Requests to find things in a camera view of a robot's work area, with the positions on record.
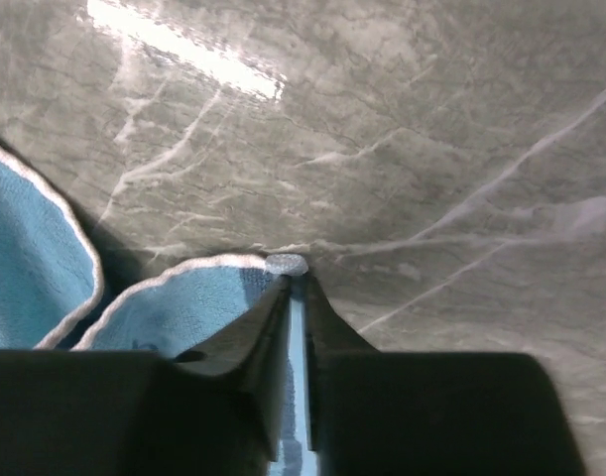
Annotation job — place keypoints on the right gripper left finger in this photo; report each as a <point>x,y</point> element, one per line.
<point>248,358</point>

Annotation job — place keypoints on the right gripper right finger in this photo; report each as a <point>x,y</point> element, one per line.
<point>325,333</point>

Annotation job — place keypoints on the blue towel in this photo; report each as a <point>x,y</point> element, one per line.
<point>88,381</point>

